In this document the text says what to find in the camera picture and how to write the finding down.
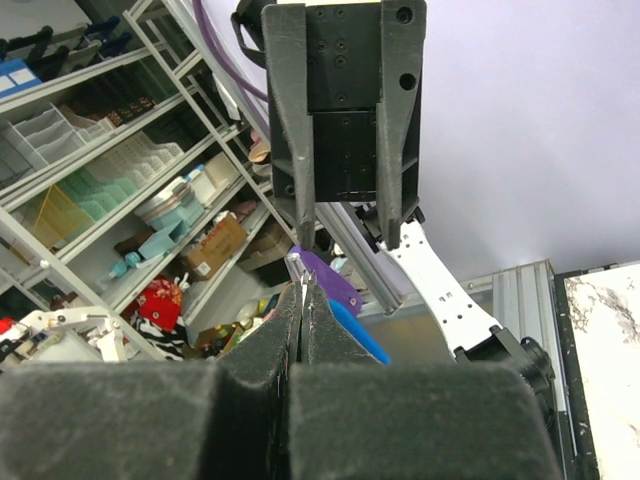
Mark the purple key tag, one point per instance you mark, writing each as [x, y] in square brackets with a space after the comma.
[336, 287]

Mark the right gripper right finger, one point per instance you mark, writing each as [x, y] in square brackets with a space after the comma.
[353, 418]

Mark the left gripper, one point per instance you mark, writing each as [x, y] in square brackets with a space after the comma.
[345, 91]

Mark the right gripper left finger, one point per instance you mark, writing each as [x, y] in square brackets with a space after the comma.
[155, 420]

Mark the aluminium frame rail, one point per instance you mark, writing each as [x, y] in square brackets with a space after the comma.
[375, 269]

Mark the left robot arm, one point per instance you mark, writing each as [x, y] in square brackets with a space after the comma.
[471, 333]

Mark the metal storage shelf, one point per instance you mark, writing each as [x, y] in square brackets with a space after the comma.
[129, 204]

